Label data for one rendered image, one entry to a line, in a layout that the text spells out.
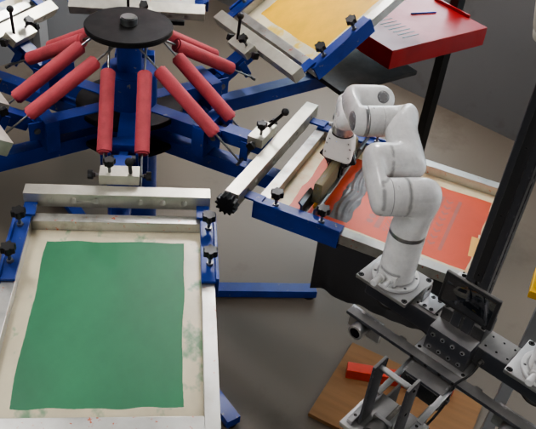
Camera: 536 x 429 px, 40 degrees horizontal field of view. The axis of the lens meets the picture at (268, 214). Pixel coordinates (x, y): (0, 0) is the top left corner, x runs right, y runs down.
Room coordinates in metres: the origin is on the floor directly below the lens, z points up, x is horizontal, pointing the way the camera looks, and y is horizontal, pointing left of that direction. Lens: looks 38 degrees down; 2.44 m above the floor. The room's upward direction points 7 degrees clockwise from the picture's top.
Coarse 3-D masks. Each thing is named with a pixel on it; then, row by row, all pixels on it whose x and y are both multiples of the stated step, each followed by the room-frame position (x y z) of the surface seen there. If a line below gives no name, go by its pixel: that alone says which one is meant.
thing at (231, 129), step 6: (228, 126) 2.28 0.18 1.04; (234, 126) 2.29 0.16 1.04; (222, 132) 2.25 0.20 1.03; (228, 132) 2.24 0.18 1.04; (234, 132) 2.25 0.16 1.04; (240, 132) 2.25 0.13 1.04; (246, 132) 2.26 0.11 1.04; (222, 138) 2.25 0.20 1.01; (228, 138) 2.24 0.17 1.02; (234, 138) 2.23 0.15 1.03; (240, 138) 2.22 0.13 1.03; (246, 138) 2.22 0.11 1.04; (234, 144) 2.23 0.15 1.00; (240, 144) 2.22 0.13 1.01; (252, 150) 2.21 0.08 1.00; (258, 150) 2.20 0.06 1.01
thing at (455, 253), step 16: (304, 192) 2.06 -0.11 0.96; (336, 192) 2.08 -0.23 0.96; (368, 208) 2.01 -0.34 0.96; (352, 224) 1.92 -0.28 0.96; (384, 240) 1.85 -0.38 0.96; (448, 240) 1.89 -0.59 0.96; (464, 240) 1.90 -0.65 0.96; (432, 256) 1.80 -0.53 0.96; (448, 256) 1.81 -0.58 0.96; (464, 256) 1.82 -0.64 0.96
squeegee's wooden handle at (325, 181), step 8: (328, 168) 2.07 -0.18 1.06; (336, 168) 2.08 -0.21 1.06; (320, 176) 2.01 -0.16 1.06; (328, 176) 2.02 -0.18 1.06; (336, 176) 2.10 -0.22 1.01; (320, 184) 1.97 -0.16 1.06; (328, 184) 2.02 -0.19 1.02; (320, 192) 1.96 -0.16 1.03; (312, 200) 1.97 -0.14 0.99; (320, 200) 1.96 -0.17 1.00
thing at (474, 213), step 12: (324, 168) 2.22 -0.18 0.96; (360, 168) 2.25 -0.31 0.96; (348, 180) 2.16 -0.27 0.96; (444, 192) 2.16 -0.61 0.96; (456, 192) 2.17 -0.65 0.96; (468, 204) 2.11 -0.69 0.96; (480, 204) 2.12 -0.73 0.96; (468, 216) 2.04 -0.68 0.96; (480, 216) 2.05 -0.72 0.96; (468, 228) 1.97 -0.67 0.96; (480, 228) 1.98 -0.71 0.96
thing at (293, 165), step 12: (324, 132) 2.41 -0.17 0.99; (312, 144) 2.32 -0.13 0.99; (360, 144) 2.36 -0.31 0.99; (300, 156) 2.23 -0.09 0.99; (288, 168) 2.14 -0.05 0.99; (432, 168) 2.26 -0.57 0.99; (444, 168) 2.27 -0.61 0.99; (276, 180) 2.06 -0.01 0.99; (288, 180) 2.10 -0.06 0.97; (456, 180) 2.23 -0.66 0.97; (468, 180) 2.22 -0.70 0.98; (480, 180) 2.21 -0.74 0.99; (492, 180) 2.22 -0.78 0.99; (264, 192) 1.98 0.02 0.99; (492, 192) 2.18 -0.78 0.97; (348, 240) 1.80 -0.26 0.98; (360, 240) 1.79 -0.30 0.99; (372, 240) 1.80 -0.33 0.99; (372, 252) 1.77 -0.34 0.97; (420, 264) 1.72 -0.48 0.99; (432, 264) 1.72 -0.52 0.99; (432, 276) 1.70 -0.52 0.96; (444, 276) 1.69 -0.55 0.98
